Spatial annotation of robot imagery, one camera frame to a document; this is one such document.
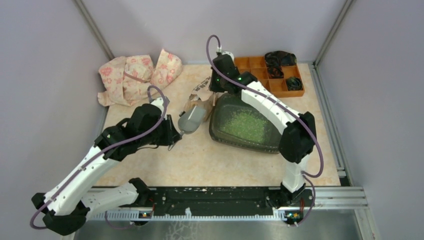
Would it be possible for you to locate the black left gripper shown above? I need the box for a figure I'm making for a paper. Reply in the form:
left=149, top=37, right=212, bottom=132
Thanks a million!
left=138, top=114, right=182, bottom=147

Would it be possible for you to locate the pink cat litter bag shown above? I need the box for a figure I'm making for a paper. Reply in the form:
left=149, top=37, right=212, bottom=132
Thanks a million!
left=183, top=76, right=218, bottom=122

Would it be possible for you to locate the silver metal scoop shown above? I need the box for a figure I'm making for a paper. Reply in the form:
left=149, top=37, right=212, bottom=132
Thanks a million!
left=177, top=105, right=207, bottom=135

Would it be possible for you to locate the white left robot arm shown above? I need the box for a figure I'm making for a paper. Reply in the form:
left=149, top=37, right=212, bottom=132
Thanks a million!
left=31, top=98, right=182, bottom=236

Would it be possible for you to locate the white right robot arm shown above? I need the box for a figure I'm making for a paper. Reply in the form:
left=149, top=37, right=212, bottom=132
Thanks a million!
left=209, top=52, right=317, bottom=208

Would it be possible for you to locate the dark grey litter box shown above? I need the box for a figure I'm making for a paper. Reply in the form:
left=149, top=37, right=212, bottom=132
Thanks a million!
left=209, top=93, right=281, bottom=154

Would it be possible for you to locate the green cat litter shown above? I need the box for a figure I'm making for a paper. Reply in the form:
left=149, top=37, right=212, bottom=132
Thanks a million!
left=220, top=110, right=273, bottom=144

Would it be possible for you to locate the orange divided organizer tray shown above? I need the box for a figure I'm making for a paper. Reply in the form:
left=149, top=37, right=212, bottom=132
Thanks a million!
left=234, top=56, right=305, bottom=98

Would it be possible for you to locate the floral pink cloth bag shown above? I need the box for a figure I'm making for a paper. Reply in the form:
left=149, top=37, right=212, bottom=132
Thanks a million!
left=97, top=49, right=183, bottom=107

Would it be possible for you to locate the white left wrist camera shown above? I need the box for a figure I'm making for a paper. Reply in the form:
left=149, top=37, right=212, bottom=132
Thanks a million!
left=150, top=96, right=170, bottom=114

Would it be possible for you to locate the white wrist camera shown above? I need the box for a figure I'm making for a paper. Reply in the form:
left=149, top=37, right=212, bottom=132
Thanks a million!
left=150, top=96, right=170, bottom=114
left=216, top=47, right=235, bottom=61

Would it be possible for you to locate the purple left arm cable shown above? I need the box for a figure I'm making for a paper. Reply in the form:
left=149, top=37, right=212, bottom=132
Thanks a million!
left=29, top=85, right=168, bottom=231

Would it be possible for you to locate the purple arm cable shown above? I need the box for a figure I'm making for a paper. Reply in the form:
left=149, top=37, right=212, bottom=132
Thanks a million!
left=29, top=85, right=168, bottom=231
left=205, top=34, right=325, bottom=226

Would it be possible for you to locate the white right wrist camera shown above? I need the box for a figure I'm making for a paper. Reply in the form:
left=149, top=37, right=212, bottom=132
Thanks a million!
left=216, top=47, right=235, bottom=61

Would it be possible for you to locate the dark tangled cords bundle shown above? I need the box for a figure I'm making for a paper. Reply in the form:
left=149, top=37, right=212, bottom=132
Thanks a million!
left=263, top=50, right=298, bottom=80

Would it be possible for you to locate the small dark coiled cord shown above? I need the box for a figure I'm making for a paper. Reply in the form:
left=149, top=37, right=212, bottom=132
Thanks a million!
left=285, top=76, right=304, bottom=92

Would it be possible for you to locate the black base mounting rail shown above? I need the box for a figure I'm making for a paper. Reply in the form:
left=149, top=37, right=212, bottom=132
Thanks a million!
left=117, top=186, right=316, bottom=218

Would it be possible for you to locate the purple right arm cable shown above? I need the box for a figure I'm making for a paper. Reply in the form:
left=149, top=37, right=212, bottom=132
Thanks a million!
left=205, top=34, right=325, bottom=226

